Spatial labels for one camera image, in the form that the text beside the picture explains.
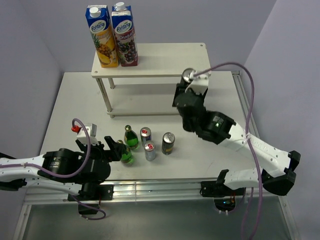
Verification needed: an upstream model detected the black can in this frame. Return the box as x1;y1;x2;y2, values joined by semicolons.
181;68;196;84
161;132;176;155

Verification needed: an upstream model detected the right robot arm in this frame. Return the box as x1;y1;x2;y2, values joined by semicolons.
172;83;301;198

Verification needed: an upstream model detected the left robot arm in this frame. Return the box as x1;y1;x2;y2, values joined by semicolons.
0;136;124;200

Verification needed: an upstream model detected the white two-tier shelf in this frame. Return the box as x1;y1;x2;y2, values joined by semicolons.
91;43;210;118

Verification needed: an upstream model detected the front green glass bottle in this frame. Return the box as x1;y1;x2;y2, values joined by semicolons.
117;140;133;165

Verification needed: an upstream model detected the green glass bottle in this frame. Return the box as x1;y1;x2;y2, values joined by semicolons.
124;125;139;149
117;140;133;165

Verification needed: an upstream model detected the rear green glass bottle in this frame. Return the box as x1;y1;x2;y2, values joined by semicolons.
124;125;139;149

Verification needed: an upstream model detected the front silver energy can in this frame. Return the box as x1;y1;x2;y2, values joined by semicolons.
144;140;156;162

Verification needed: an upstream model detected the silver energy can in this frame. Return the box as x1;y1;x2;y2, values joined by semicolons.
140;127;152;148
144;140;156;162

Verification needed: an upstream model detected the rear silver energy can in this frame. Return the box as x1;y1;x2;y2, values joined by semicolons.
140;127;152;148

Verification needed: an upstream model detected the grape juice carton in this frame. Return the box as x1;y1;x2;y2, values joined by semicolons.
111;2;138;67

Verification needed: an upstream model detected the pineapple juice carton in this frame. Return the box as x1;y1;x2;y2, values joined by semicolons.
85;5;119;68

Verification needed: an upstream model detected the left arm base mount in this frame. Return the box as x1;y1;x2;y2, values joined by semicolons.
67;184;114;221

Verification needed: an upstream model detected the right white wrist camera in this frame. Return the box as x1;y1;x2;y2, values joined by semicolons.
184;70;211;96

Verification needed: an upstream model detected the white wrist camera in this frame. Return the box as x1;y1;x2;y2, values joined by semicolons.
184;70;211;96
71;123;99;145

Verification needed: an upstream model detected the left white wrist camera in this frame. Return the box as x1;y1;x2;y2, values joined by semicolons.
71;123;99;145

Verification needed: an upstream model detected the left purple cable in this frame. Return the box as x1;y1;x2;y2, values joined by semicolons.
0;118;107;221

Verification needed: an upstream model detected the aluminium right rail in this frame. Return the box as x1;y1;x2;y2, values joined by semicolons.
231;71;260;138

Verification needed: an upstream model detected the aluminium rail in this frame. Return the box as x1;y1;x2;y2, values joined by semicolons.
22;178;287;206
231;71;260;138

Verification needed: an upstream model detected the aluminium front rail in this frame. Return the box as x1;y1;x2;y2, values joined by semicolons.
22;178;287;206

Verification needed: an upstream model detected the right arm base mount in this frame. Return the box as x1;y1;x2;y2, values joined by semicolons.
199;180;246;216

